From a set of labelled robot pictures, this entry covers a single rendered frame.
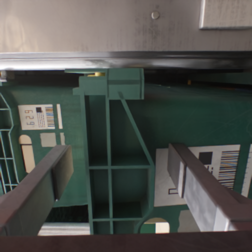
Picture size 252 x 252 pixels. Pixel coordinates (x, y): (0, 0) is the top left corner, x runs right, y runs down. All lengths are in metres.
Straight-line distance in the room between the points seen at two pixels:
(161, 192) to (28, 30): 0.26
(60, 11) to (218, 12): 0.20
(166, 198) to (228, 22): 0.22
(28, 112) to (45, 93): 0.06
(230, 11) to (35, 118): 0.44
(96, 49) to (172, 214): 0.22
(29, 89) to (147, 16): 0.33
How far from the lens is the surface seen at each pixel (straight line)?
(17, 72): 1.47
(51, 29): 0.29
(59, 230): 0.61
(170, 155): 0.16
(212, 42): 0.29
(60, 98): 0.47
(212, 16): 0.28
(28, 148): 0.56
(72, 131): 0.48
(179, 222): 0.22
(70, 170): 0.16
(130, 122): 0.16
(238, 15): 0.30
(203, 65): 0.43
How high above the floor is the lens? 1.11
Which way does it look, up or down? 1 degrees up
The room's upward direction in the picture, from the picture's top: 90 degrees counter-clockwise
